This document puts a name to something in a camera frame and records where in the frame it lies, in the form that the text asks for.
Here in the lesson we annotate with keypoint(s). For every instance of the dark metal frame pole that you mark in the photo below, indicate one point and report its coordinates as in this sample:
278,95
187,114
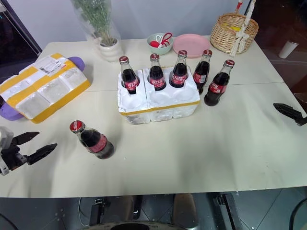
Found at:
24,33

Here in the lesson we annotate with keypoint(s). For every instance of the green plant in plastic wrap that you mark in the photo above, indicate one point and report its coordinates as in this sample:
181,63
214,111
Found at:
99,19

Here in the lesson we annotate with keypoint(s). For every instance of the black table leg base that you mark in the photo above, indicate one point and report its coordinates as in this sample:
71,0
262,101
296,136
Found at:
227,210

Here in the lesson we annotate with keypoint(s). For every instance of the white foam bottle tray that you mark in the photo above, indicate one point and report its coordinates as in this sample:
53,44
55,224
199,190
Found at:
163,107

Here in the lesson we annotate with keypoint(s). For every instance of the red and white looped item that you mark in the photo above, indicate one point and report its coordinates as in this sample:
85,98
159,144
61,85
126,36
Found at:
166,39

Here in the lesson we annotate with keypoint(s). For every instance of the woven wicker basket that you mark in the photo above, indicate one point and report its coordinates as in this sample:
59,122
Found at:
224,39

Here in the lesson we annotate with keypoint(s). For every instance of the pink plate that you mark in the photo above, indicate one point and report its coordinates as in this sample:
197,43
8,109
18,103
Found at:
190,45

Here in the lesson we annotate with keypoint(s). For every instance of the glass cola bottle red cap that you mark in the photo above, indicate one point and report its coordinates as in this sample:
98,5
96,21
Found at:
129,76
217,88
157,76
179,74
96,142
201,74

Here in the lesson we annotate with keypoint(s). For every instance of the purple plastic tray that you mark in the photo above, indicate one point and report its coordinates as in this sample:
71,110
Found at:
77,62

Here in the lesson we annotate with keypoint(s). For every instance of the white ribbed vase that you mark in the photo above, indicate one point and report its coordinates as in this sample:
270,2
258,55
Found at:
110,51

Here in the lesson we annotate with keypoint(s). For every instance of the dark rounded robot body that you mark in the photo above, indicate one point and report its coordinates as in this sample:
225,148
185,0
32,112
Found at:
144,226

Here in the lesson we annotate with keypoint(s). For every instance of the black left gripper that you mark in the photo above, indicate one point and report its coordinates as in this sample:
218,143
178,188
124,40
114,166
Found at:
13,158

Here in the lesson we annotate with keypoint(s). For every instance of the small red ball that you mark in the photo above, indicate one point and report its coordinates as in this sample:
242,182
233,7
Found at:
154,44

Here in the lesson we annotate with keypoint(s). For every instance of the pale green bowl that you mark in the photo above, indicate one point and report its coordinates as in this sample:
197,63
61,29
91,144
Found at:
160,49

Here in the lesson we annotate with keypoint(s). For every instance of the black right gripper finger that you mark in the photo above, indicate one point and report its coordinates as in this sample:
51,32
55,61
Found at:
289,112

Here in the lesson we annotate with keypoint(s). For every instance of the white tumbler cup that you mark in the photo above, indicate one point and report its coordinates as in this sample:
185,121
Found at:
287,49

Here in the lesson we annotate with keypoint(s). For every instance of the white foam lid yellow tape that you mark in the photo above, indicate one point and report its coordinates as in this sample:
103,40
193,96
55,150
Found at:
45,88

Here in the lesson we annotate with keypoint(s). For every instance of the cream macrame tassel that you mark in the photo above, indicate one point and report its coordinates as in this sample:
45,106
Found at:
242,36

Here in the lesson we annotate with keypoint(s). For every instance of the yellow item in basket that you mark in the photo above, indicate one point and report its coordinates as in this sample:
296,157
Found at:
231,26

